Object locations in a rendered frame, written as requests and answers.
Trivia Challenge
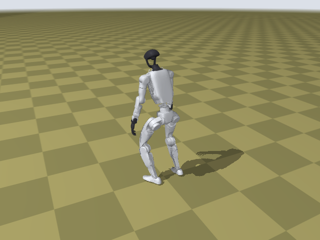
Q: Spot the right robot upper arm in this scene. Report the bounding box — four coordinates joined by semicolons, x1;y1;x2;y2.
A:
167;69;174;90

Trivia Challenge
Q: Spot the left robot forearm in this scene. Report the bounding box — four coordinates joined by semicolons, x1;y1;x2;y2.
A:
132;96;143;121

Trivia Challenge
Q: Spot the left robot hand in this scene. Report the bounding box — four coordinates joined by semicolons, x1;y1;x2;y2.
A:
131;118;137;136

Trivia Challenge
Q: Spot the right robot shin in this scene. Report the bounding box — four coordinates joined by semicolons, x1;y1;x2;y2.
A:
167;136;180;170

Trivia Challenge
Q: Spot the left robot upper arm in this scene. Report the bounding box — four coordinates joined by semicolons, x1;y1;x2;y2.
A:
138;74;151;104

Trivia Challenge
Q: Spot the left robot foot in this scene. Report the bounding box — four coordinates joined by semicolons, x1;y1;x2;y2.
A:
142;175;162;185

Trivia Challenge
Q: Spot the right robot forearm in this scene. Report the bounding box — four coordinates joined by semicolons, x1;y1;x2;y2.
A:
166;91;174;109

